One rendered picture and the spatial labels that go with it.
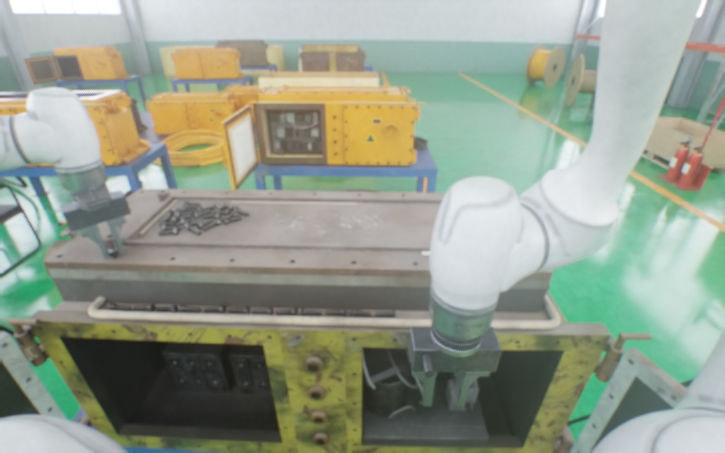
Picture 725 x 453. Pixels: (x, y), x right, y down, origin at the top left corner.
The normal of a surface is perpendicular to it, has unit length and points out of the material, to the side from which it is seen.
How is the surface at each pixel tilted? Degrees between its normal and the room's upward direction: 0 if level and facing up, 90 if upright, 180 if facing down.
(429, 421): 0
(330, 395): 90
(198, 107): 90
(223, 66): 90
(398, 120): 90
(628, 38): 129
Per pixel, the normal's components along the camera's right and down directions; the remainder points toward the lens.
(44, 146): 0.41, 0.49
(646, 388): -0.94, 0.16
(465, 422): 0.00, -0.87
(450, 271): -0.63, 0.40
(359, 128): -0.01, 0.50
